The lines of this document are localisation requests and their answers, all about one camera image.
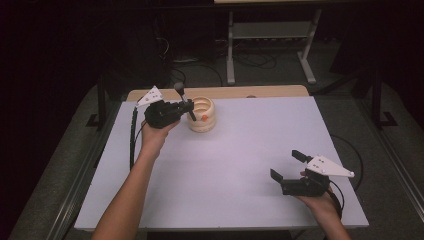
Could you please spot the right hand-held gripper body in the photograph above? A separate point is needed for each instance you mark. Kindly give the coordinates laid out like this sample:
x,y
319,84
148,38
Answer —
x,y
325,167

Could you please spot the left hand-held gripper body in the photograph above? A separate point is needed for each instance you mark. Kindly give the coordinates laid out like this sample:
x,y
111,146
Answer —
x,y
161,115

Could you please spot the black makeup brush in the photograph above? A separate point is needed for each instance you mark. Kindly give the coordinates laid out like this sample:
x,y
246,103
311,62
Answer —
x,y
179,88

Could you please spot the cream ringed holder cup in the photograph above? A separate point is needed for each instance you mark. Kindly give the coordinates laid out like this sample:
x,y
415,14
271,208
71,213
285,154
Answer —
x,y
205,125

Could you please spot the person's left hand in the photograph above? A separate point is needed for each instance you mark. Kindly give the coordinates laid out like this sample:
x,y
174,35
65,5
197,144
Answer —
x,y
153,138

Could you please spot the person's right hand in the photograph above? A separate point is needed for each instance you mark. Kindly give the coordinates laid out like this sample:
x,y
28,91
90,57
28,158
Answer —
x,y
321,205

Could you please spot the black metal stand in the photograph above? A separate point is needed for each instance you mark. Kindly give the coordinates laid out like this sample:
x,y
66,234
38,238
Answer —
x,y
377,103
101,106

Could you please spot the white metal stand frame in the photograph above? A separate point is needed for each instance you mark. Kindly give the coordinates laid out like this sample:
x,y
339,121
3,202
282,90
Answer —
x,y
230,60

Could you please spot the metal floor rail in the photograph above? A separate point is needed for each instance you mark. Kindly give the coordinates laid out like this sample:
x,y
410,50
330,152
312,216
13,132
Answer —
x,y
71,196
396,160

